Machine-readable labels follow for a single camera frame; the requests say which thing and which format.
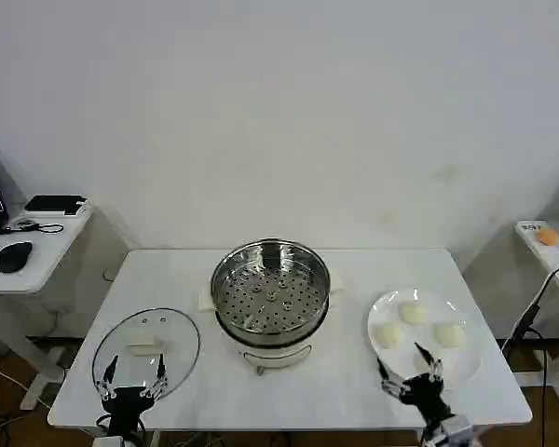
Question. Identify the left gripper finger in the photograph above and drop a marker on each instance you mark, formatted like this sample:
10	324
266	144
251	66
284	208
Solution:
159	379
108	379

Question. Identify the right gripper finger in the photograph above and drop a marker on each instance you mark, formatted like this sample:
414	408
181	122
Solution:
390	381
432	368

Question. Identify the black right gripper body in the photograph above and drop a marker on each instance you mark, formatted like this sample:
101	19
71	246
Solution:
426	396

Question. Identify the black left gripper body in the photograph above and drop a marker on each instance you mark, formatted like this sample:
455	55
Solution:
126	407

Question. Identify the white round plate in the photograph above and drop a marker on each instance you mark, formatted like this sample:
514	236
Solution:
456	368

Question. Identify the round glass lid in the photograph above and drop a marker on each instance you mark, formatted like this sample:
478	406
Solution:
179	333

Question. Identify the white electric cooker base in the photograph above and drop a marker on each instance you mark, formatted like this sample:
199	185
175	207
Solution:
270	356

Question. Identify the perforated steel steamer basket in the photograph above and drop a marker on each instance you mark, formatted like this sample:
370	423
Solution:
270	298

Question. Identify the black computer mouse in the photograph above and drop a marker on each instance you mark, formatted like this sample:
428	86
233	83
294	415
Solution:
14	257

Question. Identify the orange round object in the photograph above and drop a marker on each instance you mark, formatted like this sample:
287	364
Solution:
548	237

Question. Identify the black pad on white box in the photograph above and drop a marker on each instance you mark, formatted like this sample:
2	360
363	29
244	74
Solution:
53	204

